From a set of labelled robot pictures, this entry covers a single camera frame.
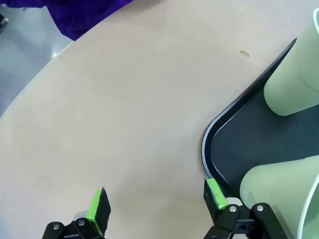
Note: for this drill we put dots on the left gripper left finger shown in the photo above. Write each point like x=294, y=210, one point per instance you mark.
x=99, y=211

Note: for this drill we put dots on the black plastic serving tray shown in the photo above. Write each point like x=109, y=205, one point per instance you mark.
x=249, y=139

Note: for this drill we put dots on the pale green plastic cup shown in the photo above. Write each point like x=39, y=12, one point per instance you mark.
x=291, y=82
x=274, y=181

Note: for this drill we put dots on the person in purple hoodie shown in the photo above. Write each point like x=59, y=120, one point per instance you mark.
x=74, y=15

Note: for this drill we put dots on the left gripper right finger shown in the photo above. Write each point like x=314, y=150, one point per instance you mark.
x=224, y=221

